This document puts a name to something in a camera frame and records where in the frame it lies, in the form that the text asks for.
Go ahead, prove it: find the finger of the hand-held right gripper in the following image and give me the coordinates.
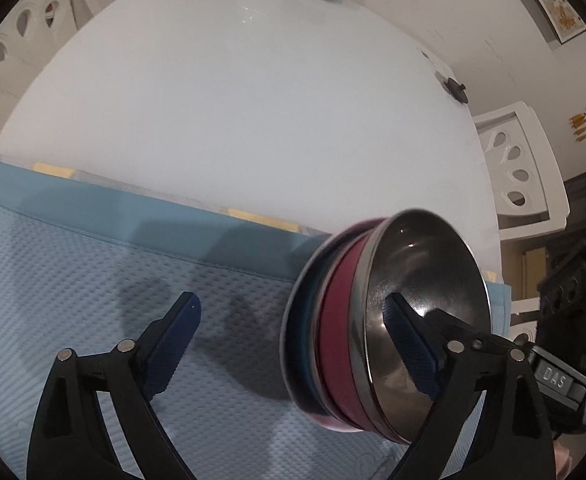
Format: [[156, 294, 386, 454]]
[[435, 307, 536, 356]]

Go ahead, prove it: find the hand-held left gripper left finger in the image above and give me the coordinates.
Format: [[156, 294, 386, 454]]
[[25, 291, 202, 480]]

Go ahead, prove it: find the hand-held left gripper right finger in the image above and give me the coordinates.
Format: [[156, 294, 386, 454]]
[[383, 292, 558, 480]]

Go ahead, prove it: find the red steel bowl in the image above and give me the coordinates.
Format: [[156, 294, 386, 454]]
[[315, 208, 491, 446]]

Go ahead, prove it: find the pink patterned bowl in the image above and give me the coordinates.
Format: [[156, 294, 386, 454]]
[[280, 217, 388, 433]]

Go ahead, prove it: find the light blue textured mat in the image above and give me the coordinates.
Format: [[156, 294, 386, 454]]
[[0, 162, 514, 480]]

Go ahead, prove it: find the grey yellow-edged placemat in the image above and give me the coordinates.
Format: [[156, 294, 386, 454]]
[[32, 161, 498, 283]]

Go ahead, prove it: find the small black object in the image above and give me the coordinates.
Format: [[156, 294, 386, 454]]
[[443, 77, 470, 106]]

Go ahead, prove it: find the large framed picture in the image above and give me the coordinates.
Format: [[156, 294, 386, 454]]
[[517, 0, 586, 45]]

